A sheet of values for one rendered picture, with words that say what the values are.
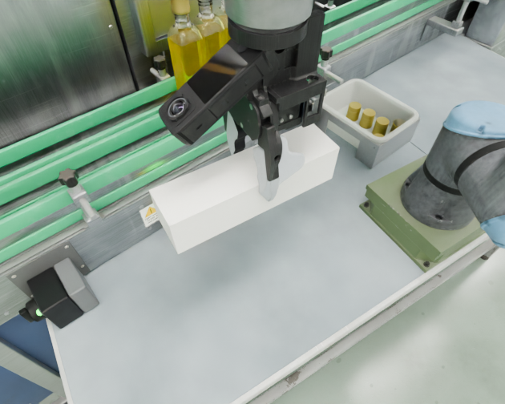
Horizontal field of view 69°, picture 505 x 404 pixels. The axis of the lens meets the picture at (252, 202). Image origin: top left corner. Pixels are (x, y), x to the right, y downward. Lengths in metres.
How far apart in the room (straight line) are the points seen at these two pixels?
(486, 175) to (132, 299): 0.66
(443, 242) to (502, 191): 0.21
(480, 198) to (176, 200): 0.46
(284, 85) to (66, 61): 0.63
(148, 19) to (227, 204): 0.58
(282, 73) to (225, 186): 0.15
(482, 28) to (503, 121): 0.97
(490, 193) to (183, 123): 0.47
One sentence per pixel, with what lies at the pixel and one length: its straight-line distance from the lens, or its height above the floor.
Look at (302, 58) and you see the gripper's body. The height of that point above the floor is 1.25.
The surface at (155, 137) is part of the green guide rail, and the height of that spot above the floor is 0.92.
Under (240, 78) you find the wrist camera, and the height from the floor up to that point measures 1.25.
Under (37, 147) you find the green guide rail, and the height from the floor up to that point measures 0.94.
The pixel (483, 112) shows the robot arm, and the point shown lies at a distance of 0.73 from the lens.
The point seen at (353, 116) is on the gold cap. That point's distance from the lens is 1.09.
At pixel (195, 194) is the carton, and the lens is 0.44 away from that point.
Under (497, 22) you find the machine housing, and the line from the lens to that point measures 1.65.
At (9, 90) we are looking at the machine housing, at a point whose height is 1.00.
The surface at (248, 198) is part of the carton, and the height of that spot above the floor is 1.09.
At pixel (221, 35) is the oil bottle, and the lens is 0.84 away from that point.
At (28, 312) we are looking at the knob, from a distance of 0.78.
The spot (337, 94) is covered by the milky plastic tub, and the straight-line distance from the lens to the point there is 1.09.
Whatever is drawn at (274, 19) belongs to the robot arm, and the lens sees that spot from 0.32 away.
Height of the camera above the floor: 1.44
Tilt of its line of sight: 52 degrees down
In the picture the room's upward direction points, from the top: straight up
